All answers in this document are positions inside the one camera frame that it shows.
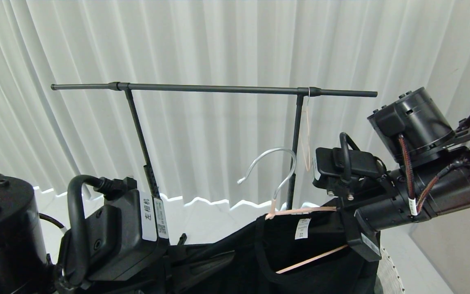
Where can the black garment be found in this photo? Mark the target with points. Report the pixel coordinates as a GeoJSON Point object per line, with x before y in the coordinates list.
{"type": "Point", "coordinates": [320, 281]}

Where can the white curtain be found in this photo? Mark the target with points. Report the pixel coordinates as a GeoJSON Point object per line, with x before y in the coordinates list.
{"type": "Point", "coordinates": [218, 41]}

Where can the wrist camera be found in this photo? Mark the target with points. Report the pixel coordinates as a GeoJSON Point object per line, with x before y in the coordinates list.
{"type": "Point", "coordinates": [116, 228]}
{"type": "Point", "coordinates": [353, 163]}

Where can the black clothes rack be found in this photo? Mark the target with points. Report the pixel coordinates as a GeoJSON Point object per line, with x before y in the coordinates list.
{"type": "Point", "coordinates": [218, 88]}

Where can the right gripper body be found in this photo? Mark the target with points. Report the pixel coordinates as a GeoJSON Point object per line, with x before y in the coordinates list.
{"type": "Point", "coordinates": [382, 216]}

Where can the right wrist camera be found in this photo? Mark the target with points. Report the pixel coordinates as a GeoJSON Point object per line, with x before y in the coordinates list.
{"type": "Point", "coordinates": [353, 163]}

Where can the white laundry basket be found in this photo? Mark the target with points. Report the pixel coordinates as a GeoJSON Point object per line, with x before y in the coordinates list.
{"type": "Point", "coordinates": [390, 273]}

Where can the pink clothes hanger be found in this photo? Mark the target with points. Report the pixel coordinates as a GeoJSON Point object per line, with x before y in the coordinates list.
{"type": "Point", "coordinates": [307, 134]}
{"type": "Point", "coordinates": [300, 211]}

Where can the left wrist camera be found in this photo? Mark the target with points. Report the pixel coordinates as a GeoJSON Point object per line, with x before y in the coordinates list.
{"type": "Point", "coordinates": [116, 228]}

